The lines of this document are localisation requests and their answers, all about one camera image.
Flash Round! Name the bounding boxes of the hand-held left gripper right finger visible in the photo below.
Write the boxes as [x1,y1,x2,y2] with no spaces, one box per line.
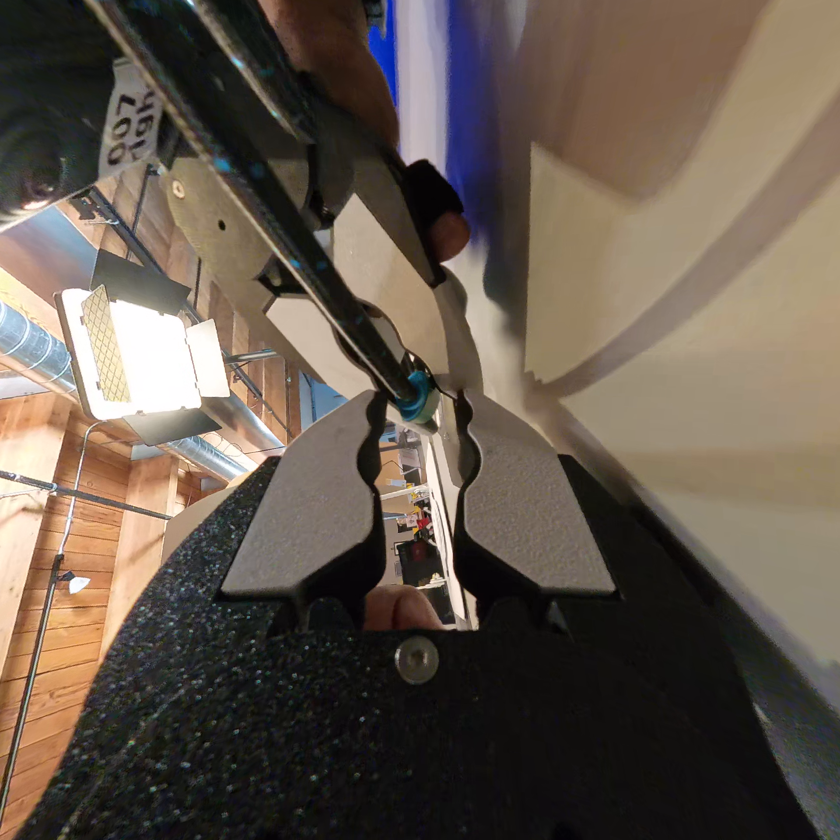
[451,391,619,599]

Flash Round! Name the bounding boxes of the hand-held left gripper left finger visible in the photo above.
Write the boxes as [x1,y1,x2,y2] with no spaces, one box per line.
[220,390,389,613]

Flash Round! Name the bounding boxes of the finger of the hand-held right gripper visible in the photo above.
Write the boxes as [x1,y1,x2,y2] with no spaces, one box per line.
[264,294,395,396]
[331,193,485,396]

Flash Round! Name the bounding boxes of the black braided cable green plugs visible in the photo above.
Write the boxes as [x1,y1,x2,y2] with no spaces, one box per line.
[85,0,437,426]

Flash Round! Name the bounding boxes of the person's left hand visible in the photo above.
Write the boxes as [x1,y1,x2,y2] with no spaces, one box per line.
[364,584,448,632]

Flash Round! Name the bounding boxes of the person's right hand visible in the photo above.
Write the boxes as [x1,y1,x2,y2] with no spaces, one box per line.
[259,0,472,265]

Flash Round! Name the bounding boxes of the studio light panel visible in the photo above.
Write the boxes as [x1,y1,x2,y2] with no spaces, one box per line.
[54,249,232,448]

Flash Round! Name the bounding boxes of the black boom pole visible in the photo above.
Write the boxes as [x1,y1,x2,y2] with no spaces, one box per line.
[0,469,173,521]

